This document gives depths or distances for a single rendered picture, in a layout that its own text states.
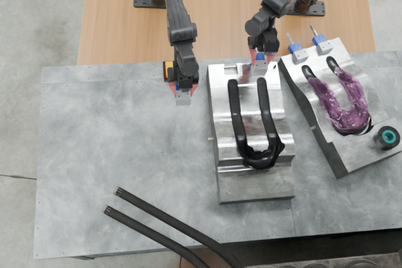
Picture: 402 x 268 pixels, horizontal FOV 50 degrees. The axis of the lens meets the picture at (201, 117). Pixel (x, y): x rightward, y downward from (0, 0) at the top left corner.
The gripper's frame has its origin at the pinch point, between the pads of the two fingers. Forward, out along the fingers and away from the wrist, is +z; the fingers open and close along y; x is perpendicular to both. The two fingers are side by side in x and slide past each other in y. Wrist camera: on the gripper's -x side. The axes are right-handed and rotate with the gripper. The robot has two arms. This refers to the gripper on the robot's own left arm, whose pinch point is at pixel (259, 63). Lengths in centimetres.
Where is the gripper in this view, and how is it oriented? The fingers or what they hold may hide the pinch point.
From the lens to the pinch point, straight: 157.1
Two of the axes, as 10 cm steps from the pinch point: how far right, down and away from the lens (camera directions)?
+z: -0.5, 7.9, 6.2
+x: -1.1, -6.2, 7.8
